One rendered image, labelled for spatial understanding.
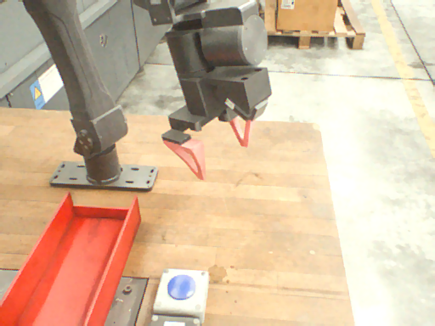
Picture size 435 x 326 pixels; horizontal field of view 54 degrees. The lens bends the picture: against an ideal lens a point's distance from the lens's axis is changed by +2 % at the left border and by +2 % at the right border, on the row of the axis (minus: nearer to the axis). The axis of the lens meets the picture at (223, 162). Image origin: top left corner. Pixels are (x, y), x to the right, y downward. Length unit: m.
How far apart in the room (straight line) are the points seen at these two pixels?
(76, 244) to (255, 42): 0.44
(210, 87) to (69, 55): 0.26
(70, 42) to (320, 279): 0.53
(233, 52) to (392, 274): 1.57
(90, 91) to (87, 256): 0.27
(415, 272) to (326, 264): 1.31
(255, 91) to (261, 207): 0.32
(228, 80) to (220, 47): 0.04
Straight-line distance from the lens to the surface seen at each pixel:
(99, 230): 0.76
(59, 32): 0.72
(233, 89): 0.51
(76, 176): 0.88
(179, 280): 0.62
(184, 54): 0.55
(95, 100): 0.74
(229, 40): 0.50
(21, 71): 1.92
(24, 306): 0.69
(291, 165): 0.88
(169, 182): 0.83
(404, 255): 2.04
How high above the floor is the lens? 1.43
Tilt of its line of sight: 37 degrees down
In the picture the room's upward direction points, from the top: straight up
